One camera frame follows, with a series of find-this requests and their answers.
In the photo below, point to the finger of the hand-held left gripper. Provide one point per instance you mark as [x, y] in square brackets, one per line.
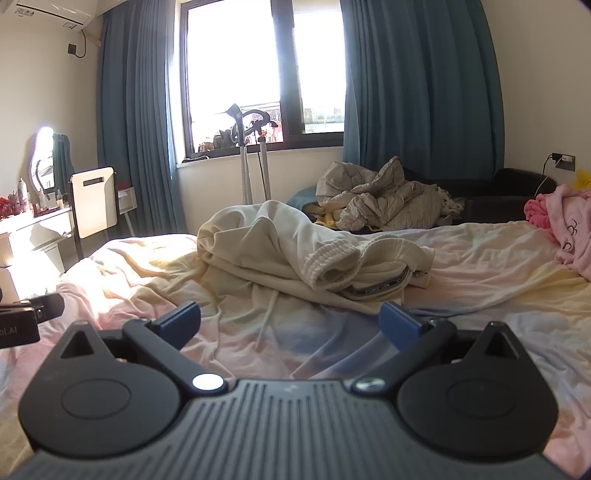
[46, 307]

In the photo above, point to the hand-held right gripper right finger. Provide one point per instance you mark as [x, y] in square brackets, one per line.
[399, 324]

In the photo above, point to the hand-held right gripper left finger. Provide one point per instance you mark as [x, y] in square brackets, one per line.
[179, 323]

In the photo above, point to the white desk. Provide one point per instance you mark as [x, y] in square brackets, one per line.
[32, 226]

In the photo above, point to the pastel bed sheet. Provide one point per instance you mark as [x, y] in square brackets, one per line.
[485, 286]

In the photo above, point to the red ornaments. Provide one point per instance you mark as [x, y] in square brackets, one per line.
[7, 205]

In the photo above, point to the grey bottle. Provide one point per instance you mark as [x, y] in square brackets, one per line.
[21, 190]

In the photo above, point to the yellow cloth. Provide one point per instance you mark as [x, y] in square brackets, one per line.
[323, 218]

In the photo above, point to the dark hanging cloth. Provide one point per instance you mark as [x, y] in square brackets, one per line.
[63, 159]

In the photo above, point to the wavy standing mirror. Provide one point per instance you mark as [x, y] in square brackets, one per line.
[42, 152]

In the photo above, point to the blue cloth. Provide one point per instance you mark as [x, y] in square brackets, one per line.
[302, 198]

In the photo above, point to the black sofa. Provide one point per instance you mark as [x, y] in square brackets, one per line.
[508, 189]

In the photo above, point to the garment steamer stand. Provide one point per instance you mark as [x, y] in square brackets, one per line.
[244, 152]

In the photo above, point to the pink cloth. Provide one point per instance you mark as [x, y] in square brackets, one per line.
[565, 217]

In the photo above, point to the blue curtain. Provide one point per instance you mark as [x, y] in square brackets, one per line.
[425, 83]
[134, 120]

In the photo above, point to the yellow plush toy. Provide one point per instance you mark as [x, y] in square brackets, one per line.
[584, 179]

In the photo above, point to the dark framed window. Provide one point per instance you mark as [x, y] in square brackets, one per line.
[240, 60]

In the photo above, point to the white air conditioner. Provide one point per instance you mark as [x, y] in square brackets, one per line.
[55, 11]

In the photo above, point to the wall socket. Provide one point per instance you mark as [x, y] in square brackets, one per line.
[565, 160]

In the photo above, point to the black wall box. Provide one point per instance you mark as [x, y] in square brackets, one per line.
[73, 50]

